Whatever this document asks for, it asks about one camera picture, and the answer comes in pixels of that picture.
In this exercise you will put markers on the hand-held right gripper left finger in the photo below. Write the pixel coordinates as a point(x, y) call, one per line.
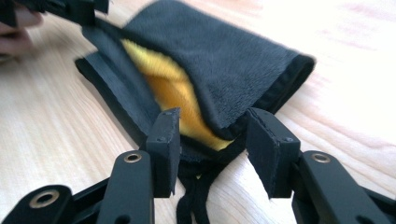
point(163, 149)

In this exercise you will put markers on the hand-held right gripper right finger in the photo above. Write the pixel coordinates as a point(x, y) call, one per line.
point(271, 152)

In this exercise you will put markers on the yellow cloth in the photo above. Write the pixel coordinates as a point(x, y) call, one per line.
point(172, 87)

